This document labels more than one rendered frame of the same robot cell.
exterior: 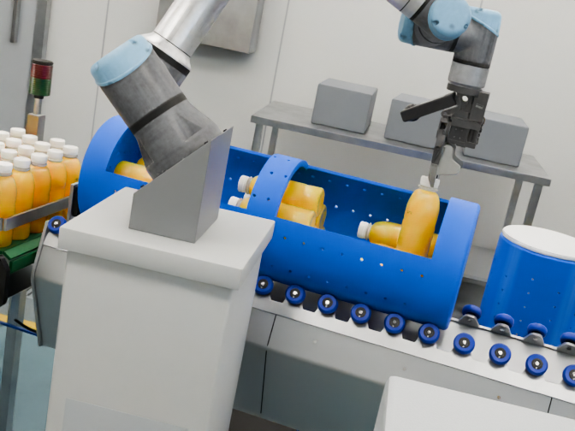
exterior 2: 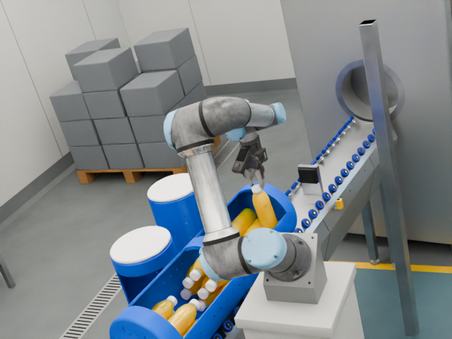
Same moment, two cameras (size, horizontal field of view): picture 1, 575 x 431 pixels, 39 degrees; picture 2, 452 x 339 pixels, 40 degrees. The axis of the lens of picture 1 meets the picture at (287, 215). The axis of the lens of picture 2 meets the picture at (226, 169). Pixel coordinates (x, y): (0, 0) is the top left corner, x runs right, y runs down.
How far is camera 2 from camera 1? 211 cm
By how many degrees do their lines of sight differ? 62
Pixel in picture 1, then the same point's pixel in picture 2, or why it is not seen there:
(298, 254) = not seen: hidden behind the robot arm
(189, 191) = (321, 261)
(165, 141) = (304, 255)
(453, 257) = (289, 204)
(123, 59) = (282, 241)
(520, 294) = (196, 216)
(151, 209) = (318, 286)
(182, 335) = (352, 313)
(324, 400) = not seen: hidden behind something
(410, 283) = (287, 229)
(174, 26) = (227, 218)
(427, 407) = not seen: outside the picture
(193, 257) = (348, 278)
